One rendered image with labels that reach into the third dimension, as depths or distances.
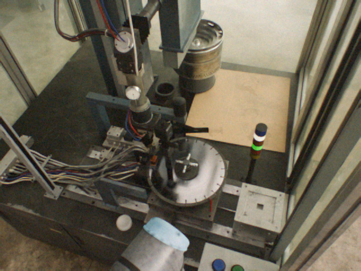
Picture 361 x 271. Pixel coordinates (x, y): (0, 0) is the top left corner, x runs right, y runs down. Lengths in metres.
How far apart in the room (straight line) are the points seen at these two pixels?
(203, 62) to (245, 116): 0.39
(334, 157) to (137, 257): 0.49
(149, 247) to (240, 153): 1.01
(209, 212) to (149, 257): 0.66
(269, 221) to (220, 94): 0.90
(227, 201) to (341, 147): 0.86
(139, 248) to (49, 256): 1.69
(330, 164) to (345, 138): 0.10
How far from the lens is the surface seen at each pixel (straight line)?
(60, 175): 1.69
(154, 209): 1.40
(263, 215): 1.32
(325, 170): 0.78
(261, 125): 1.23
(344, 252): 2.38
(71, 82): 2.20
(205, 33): 1.89
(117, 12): 1.55
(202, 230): 1.42
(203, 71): 1.77
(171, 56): 1.32
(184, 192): 1.28
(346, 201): 0.68
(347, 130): 0.67
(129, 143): 1.58
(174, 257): 0.76
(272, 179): 1.59
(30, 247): 2.48
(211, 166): 1.35
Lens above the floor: 2.08
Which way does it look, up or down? 51 degrees down
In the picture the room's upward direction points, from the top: 5 degrees counter-clockwise
